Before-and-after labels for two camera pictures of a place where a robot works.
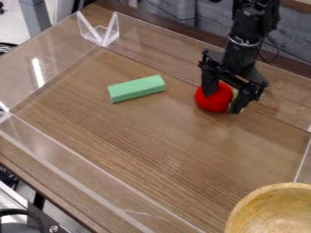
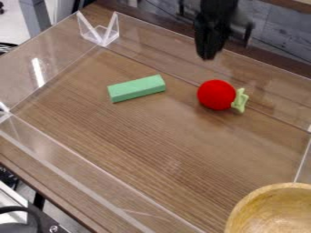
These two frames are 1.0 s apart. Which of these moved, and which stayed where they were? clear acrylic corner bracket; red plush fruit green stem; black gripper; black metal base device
Moved: black gripper
Stayed: clear acrylic corner bracket; black metal base device; red plush fruit green stem
